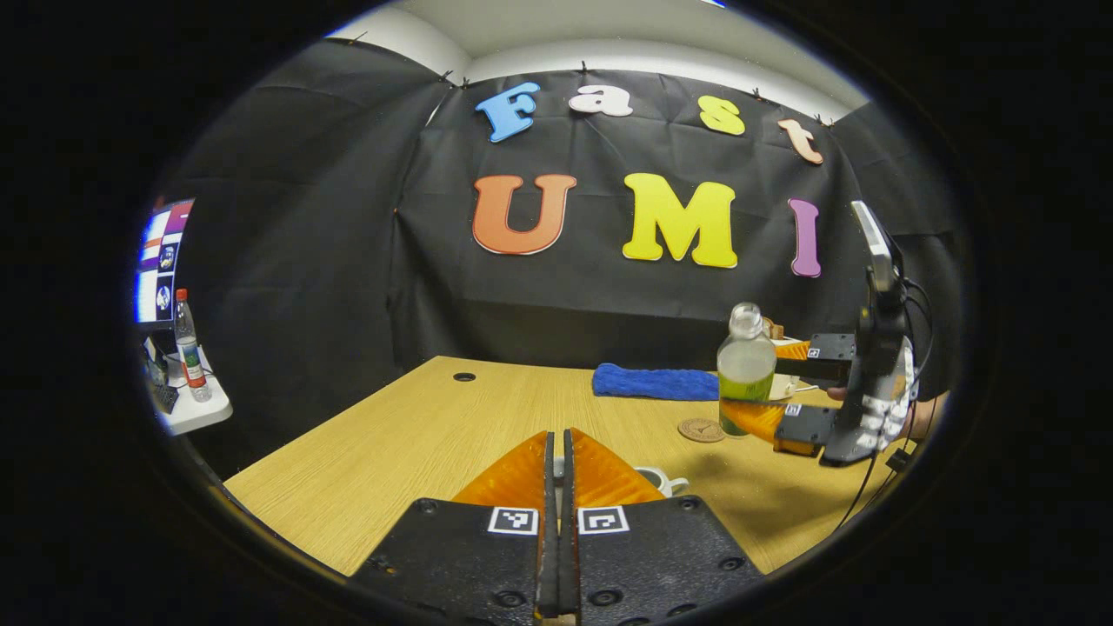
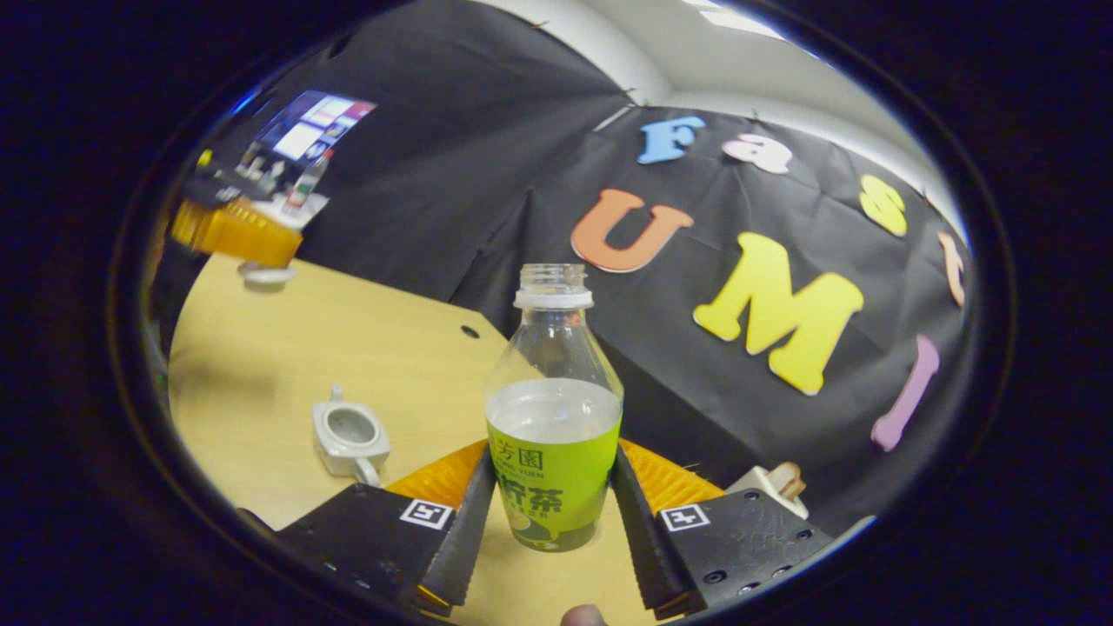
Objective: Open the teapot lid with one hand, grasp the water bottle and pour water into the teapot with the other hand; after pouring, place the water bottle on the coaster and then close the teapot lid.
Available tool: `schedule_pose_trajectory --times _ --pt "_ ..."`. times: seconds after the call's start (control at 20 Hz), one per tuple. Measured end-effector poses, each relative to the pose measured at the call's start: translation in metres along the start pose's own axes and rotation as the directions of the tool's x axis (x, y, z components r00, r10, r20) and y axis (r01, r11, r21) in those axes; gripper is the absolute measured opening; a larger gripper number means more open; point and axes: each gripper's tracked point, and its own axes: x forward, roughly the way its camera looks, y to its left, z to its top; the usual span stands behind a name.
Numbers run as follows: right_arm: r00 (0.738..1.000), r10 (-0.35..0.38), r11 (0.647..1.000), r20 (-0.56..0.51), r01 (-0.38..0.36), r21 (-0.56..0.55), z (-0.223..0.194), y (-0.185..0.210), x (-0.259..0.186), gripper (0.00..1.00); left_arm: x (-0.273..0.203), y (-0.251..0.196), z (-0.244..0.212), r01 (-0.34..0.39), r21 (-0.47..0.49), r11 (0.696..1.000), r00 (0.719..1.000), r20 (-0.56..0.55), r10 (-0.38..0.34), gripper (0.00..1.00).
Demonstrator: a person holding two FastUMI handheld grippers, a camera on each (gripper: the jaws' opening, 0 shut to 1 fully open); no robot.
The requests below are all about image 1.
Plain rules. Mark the bread slice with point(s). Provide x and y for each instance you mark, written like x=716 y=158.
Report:
x=772 y=329

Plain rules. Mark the red label plastic bottle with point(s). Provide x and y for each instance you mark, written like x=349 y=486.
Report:
x=191 y=352

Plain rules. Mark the round wooden coaster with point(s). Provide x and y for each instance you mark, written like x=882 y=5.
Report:
x=698 y=430

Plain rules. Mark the green label water bottle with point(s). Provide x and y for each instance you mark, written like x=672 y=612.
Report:
x=746 y=369

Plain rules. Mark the computer monitor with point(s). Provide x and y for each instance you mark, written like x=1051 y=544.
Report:
x=161 y=261

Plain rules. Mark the white toaster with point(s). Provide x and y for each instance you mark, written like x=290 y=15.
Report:
x=787 y=389

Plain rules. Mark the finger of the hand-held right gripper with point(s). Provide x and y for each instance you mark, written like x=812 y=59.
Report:
x=826 y=369
x=809 y=426

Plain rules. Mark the small dark device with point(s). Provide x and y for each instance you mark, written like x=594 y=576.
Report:
x=163 y=396

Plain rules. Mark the blue towel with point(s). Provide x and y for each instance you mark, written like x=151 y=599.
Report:
x=652 y=382

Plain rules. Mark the white teacup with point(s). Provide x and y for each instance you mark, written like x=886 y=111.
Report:
x=656 y=480

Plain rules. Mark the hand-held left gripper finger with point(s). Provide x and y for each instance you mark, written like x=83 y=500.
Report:
x=548 y=565
x=569 y=565

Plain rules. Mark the white side table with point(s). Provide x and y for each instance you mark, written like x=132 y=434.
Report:
x=204 y=413

